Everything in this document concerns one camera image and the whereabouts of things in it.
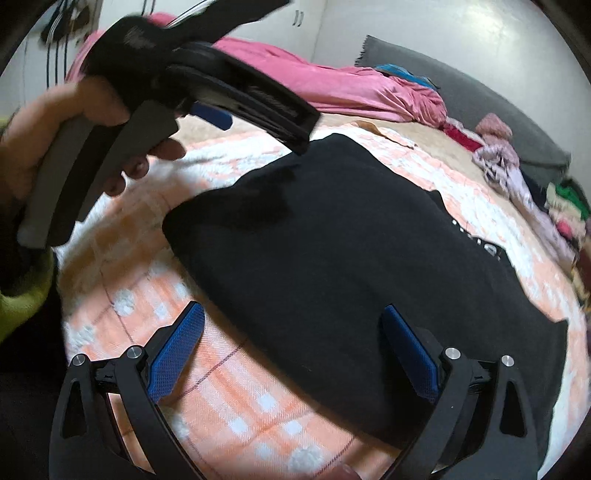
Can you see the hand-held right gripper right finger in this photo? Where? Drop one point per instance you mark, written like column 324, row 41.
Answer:
column 411, row 355

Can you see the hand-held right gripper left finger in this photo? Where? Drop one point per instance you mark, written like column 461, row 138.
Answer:
column 178, row 355

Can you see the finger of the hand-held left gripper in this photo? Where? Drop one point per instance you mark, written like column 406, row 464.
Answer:
column 277, row 101
column 231, row 11

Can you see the black sweater with orange cuffs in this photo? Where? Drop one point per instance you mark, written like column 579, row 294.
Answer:
column 323, row 254

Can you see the pile of colourful clothes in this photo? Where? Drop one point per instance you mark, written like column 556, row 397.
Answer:
column 570, row 207

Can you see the person's right hand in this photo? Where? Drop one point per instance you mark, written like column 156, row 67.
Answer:
column 348, row 473

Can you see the person's left hand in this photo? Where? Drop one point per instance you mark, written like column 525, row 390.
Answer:
column 27, row 152

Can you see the orange white checked blanket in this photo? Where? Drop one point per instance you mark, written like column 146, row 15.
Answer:
column 207, row 392

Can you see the hanging black bags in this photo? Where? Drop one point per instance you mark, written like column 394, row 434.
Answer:
column 64, row 21

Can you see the pink duvet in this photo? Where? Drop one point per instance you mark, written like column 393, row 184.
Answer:
column 351, row 87

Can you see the white wardrobe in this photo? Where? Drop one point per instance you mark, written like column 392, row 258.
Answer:
column 304, row 27

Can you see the blue cloth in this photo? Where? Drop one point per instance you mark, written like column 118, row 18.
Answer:
column 401, row 73

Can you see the beige bed sheet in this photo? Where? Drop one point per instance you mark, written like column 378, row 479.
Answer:
column 434, row 145

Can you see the red cloth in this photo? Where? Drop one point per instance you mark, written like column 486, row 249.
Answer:
column 464, row 137

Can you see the lilac garment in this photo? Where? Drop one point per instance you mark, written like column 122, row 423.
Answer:
column 521, row 189

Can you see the grey headboard cover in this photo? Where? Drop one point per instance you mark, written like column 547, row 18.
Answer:
column 485, row 87

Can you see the pink fluffy cloth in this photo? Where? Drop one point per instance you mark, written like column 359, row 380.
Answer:
column 494, row 125

